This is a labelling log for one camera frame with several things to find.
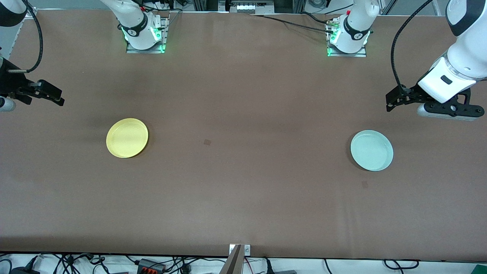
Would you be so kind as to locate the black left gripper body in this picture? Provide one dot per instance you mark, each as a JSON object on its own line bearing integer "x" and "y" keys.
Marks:
{"x": 414, "y": 93}

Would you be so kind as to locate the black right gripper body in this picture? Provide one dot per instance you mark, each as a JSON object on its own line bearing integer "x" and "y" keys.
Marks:
{"x": 9, "y": 82}

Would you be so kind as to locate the pale green plate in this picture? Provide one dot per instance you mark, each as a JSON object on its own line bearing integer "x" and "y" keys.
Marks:
{"x": 371, "y": 150}

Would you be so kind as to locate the yellow plate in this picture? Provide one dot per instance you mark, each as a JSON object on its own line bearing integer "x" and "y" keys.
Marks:
{"x": 127, "y": 137}

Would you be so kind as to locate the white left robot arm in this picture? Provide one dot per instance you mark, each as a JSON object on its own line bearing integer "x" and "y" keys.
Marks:
{"x": 462, "y": 57}

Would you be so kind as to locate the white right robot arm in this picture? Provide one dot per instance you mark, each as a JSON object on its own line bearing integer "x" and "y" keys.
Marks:
{"x": 133, "y": 23}

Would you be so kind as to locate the aluminium corner profile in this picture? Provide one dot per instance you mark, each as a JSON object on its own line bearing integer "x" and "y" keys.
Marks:
{"x": 31, "y": 12}

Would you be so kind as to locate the brown table cover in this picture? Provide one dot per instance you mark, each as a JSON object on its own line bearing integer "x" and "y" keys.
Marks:
{"x": 243, "y": 95}

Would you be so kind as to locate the black power adapter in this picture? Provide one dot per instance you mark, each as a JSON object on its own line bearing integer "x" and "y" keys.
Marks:
{"x": 23, "y": 271}

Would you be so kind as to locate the grey connector device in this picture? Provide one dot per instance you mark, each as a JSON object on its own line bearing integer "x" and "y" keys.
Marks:
{"x": 245, "y": 7}

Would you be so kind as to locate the green block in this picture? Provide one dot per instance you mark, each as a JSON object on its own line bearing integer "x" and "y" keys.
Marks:
{"x": 481, "y": 271}

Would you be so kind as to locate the black power strip red switches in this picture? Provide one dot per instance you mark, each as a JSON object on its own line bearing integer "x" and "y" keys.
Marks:
{"x": 146, "y": 263}

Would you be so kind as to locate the black plug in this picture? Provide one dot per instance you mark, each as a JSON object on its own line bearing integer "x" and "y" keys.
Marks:
{"x": 268, "y": 266}

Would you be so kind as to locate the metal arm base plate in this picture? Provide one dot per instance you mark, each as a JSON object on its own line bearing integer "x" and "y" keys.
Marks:
{"x": 350, "y": 54}
{"x": 144, "y": 51}

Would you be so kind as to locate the aluminium frame profile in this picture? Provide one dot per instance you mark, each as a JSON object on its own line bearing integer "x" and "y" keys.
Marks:
{"x": 388, "y": 7}
{"x": 198, "y": 4}
{"x": 299, "y": 5}

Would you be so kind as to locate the white metal bracket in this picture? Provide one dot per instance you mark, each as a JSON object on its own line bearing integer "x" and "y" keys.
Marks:
{"x": 247, "y": 250}

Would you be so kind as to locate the grey camera post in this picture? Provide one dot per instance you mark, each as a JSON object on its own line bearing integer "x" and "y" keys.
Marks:
{"x": 233, "y": 264}

